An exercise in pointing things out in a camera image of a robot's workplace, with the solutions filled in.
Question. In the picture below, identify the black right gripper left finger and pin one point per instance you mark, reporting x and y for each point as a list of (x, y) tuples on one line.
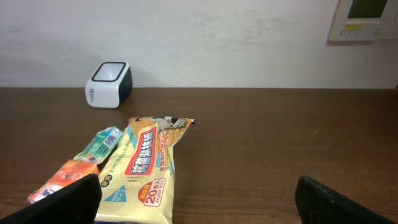
[(74, 204)]

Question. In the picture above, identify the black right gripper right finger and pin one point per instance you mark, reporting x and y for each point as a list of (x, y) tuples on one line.
[(317, 204)]

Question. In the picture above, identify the orange tissue packet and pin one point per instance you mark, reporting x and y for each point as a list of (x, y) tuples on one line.
[(70, 172)]

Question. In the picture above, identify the yellow wet wipes pack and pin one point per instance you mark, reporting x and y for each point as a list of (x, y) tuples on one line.
[(138, 180)]

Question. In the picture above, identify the teal tissue packet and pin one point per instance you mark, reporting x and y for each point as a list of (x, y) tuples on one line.
[(100, 146)]

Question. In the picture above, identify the white black barcode scanner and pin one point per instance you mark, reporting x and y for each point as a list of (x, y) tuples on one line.
[(109, 85)]

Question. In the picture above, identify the white wall control panel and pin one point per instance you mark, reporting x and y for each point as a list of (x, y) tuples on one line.
[(364, 20)]

